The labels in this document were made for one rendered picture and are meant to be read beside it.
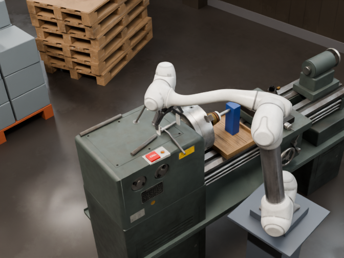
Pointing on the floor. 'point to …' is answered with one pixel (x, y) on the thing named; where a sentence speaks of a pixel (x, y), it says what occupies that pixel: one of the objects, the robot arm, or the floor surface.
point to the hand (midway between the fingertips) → (168, 127)
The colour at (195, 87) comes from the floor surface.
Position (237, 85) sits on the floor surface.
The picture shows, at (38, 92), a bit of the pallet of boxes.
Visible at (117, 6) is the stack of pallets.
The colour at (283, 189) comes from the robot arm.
